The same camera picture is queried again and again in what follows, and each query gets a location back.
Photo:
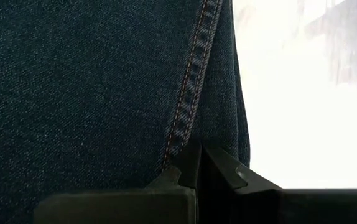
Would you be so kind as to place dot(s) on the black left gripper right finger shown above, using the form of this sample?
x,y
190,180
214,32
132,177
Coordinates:
x,y
275,207

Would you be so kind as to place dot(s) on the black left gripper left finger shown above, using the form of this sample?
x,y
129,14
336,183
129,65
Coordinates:
x,y
119,208

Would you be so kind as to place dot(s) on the blue denim jeans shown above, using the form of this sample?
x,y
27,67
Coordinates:
x,y
72,93

